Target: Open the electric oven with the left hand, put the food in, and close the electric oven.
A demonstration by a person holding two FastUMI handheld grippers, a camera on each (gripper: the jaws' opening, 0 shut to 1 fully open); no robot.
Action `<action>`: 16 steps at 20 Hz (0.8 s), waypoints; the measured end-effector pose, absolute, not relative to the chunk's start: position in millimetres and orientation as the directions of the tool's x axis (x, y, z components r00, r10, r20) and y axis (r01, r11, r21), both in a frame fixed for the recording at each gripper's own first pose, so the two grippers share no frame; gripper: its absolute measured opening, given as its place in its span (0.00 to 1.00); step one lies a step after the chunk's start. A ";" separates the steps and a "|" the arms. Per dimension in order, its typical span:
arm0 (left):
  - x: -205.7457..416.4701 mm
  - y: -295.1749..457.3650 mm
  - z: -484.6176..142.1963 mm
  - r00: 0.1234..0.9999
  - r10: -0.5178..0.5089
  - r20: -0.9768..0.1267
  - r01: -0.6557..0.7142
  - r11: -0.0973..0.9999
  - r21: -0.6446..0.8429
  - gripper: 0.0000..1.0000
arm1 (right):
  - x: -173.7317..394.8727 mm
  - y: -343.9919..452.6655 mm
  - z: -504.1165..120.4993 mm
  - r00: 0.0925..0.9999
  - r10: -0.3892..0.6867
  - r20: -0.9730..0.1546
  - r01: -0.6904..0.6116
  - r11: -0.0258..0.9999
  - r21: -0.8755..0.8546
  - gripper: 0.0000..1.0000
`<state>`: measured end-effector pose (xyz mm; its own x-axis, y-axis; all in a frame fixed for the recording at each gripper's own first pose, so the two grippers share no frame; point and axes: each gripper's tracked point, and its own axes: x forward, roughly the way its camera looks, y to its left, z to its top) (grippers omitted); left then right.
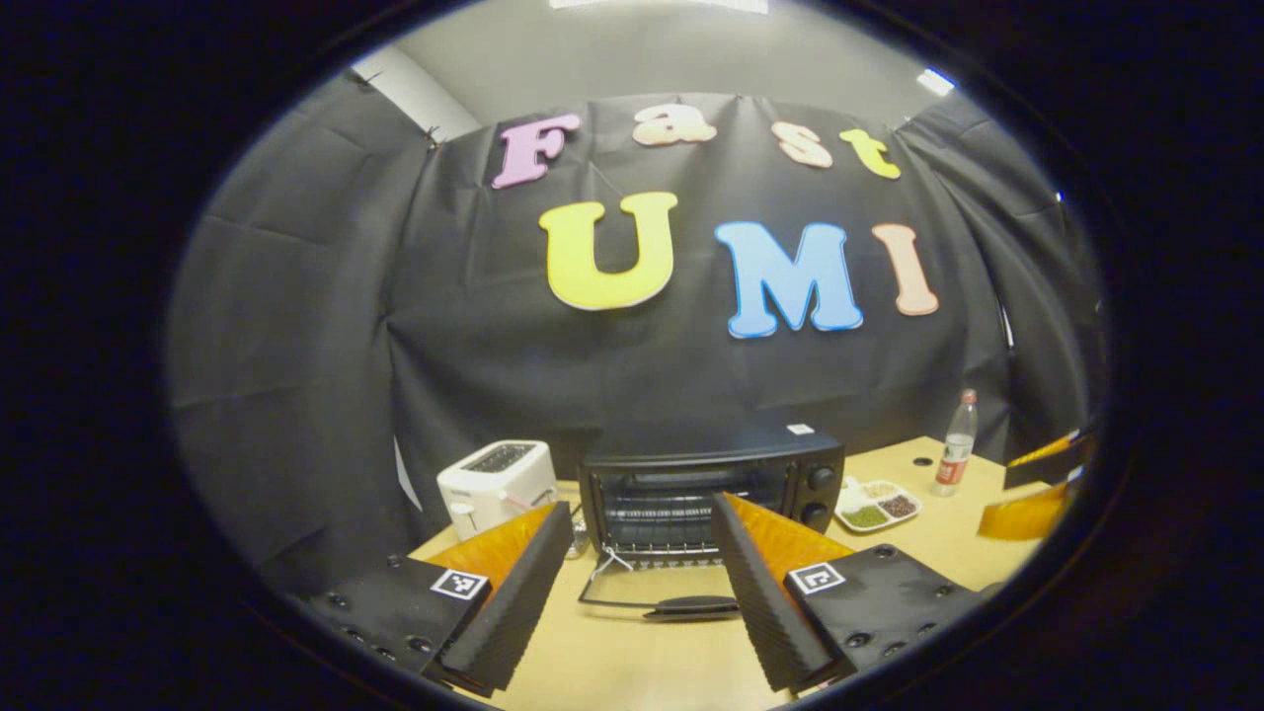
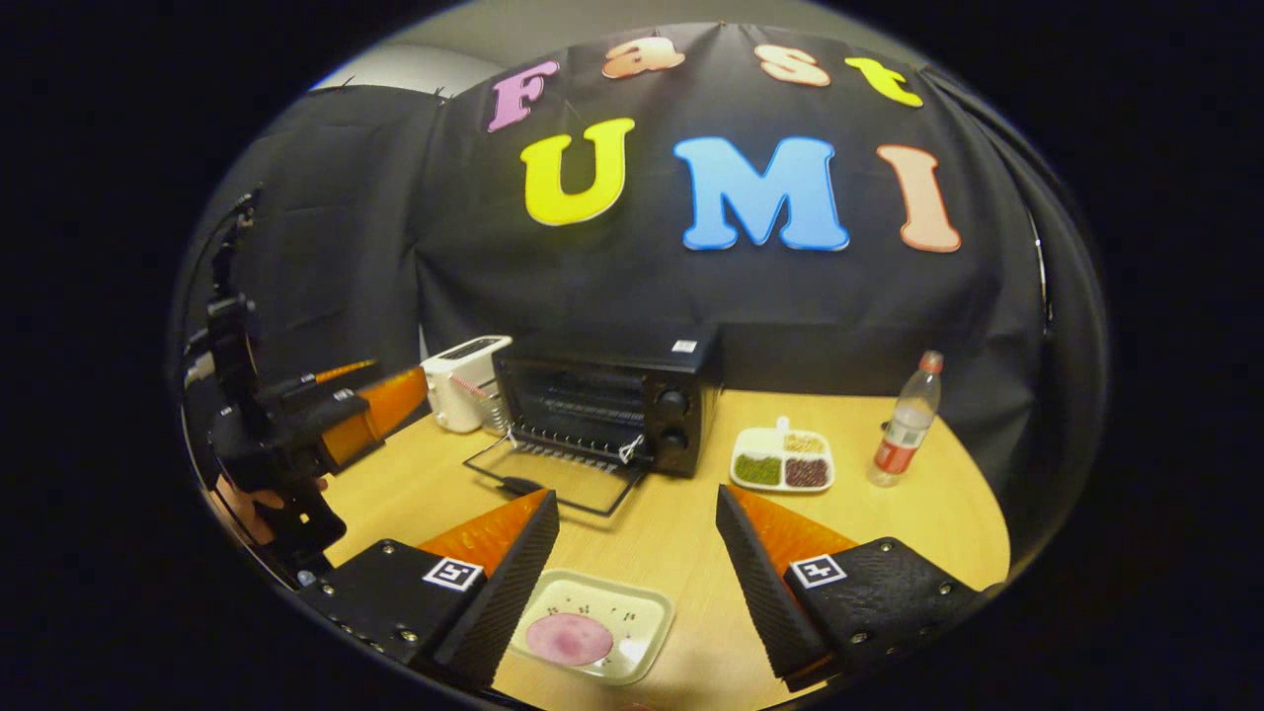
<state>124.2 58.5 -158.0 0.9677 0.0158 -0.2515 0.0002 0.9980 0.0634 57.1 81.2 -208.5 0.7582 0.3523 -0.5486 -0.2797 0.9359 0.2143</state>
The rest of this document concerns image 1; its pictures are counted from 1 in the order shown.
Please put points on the clear plastic bottle red label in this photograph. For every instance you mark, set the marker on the clear plastic bottle red label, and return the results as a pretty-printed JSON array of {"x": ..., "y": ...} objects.
[{"x": 956, "y": 459}]

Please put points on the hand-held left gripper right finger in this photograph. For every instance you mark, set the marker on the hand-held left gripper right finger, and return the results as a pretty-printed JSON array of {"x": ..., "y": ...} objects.
[{"x": 760, "y": 602}]

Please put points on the white toaster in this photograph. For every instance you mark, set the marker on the white toaster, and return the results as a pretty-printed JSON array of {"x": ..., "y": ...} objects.
[{"x": 494, "y": 484}]

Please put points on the large ceiling light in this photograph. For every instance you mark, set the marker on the large ceiling light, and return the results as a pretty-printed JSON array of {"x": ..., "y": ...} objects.
[{"x": 662, "y": 5}]

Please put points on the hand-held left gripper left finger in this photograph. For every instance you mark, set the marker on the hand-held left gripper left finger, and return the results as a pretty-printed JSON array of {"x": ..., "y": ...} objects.
[{"x": 523, "y": 602}]

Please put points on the white divided plate with beans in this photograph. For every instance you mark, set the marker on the white divided plate with beans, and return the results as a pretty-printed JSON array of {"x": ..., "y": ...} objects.
[{"x": 879, "y": 504}]

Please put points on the black electric oven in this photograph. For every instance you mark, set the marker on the black electric oven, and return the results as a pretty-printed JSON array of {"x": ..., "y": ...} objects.
[{"x": 711, "y": 454}]

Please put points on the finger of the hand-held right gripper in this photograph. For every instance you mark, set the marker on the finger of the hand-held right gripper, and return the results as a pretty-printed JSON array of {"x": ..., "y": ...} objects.
[
  {"x": 1047, "y": 464},
  {"x": 1027, "y": 509}
]

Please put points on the black backdrop cloth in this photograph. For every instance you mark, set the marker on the black backdrop cloth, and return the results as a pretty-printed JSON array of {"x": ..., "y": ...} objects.
[{"x": 474, "y": 346}]

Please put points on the pink thin stick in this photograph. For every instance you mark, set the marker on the pink thin stick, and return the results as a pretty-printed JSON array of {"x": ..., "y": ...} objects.
[{"x": 517, "y": 501}]

